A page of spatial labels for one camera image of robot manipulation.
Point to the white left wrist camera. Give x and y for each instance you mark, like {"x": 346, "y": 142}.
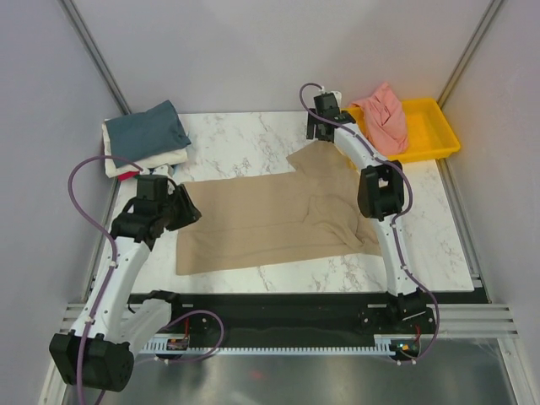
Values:
{"x": 163, "y": 170}

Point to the right corner aluminium post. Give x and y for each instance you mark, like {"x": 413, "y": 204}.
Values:
{"x": 482, "y": 28}

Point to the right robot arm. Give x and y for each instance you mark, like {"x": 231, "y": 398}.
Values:
{"x": 384, "y": 196}

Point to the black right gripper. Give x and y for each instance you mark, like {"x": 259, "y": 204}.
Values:
{"x": 312, "y": 121}

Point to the yellow plastic bin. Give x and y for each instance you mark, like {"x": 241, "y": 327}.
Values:
{"x": 429, "y": 134}

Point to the left corner aluminium post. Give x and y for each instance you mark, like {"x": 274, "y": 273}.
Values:
{"x": 82, "y": 31}

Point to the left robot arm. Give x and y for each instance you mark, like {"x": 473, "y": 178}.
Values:
{"x": 100, "y": 348}

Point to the aluminium frame rail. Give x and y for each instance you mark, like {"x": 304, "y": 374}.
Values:
{"x": 366, "y": 313}

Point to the corner aluminium post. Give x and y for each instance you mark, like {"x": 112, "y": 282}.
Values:
{"x": 82, "y": 31}
{"x": 482, "y": 28}

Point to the white slotted cable duct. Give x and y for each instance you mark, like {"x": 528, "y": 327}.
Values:
{"x": 163, "y": 345}

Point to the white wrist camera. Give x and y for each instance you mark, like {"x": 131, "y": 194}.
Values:
{"x": 336, "y": 93}
{"x": 163, "y": 170}

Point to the pink t shirt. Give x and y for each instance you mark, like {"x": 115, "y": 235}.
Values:
{"x": 385, "y": 121}

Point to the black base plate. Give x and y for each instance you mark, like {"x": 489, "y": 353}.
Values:
{"x": 206, "y": 329}

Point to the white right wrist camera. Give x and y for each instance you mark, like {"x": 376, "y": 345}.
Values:
{"x": 336, "y": 93}

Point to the beige t shirt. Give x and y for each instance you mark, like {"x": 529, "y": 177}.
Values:
{"x": 308, "y": 213}

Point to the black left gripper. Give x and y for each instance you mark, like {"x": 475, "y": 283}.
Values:
{"x": 189, "y": 213}

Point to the folded cream t shirt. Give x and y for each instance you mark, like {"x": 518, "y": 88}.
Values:
{"x": 113, "y": 169}

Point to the folded blue-grey t shirt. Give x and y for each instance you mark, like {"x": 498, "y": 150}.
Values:
{"x": 146, "y": 134}

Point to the folded red t shirt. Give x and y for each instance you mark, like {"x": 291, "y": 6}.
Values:
{"x": 127, "y": 175}

